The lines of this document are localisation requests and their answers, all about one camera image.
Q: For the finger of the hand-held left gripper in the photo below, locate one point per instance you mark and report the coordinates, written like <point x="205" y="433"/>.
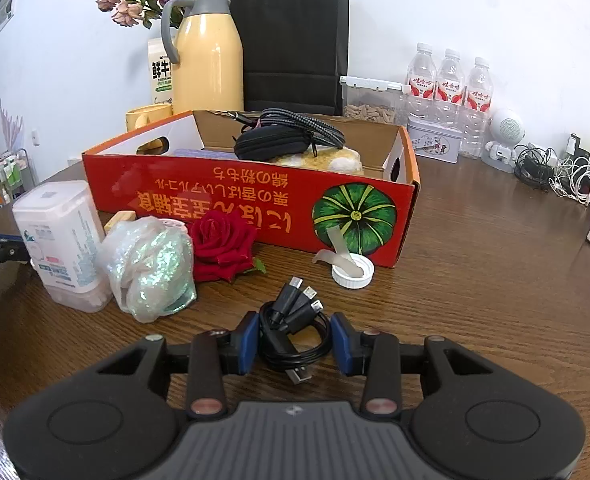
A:
<point x="12" y="252"/>

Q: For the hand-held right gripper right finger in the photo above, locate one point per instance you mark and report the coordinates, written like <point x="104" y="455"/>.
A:
<point x="342" y="342"/>

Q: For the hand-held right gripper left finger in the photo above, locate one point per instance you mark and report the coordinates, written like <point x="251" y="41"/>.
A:
<point x="247" y="342"/>

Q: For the clear cotton swab box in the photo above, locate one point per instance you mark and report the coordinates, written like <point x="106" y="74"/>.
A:
<point x="57" y="240"/>

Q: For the white ribbed bottle cap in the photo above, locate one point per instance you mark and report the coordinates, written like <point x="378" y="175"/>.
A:
<point x="357" y="279"/>

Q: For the red rose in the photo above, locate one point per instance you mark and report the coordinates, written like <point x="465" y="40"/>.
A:
<point x="225" y="240"/>

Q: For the iridescent plastic bag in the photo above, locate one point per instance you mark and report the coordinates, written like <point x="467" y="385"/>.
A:
<point x="150" y="270"/>

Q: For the red cardboard box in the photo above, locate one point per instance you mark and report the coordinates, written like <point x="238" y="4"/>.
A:
<point x="175" y="200"/>

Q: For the yellow plush toy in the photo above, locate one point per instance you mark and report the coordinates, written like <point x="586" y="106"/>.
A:
<point x="325" y="160"/>

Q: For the purple knit pouch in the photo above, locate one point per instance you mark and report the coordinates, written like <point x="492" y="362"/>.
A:
<point x="200" y="152"/>

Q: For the dark navy zip case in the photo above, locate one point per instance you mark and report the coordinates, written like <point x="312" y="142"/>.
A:
<point x="270" y="145"/>

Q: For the storage cart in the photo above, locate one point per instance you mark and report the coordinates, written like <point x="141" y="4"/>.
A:
<point x="5" y="180"/>

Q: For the clear tape strip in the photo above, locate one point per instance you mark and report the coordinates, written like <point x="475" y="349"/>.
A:
<point x="337" y="250"/>

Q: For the small wooden block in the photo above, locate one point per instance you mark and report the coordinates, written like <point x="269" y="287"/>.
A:
<point x="120" y="222"/>

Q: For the yellow mug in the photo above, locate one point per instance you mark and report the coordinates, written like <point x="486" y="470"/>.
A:
<point x="142" y="117"/>

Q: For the white tin box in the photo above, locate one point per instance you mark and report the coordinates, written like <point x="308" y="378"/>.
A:
<point x="432" y="142"/>

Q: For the white milk carton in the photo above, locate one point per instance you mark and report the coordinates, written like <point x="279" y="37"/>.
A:
<point x="160" y="75"/>

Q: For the clear food container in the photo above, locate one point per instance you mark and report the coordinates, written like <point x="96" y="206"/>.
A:
<point x="370" y="107"/>

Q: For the white robot speaker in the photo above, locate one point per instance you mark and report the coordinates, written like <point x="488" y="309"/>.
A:
<point x="505" y="130"/>

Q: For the water bottle red label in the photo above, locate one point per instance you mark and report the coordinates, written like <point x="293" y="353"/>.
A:
<point x="450" y="87"/>
<point x="421" y="80"/>
<point x="477" y="105"/>

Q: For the yellow thermos jug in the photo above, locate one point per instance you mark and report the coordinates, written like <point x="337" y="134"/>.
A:
<point x="207" y="60"/>

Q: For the black paper bag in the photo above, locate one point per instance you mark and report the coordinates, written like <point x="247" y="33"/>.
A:
<point x="295" y="45"/>

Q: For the black power adapter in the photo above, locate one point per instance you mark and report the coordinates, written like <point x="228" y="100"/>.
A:
<point x="575" y="147"/>

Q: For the white wall socket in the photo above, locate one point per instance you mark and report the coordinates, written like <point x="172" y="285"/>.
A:
<point x="36" y="138"/>

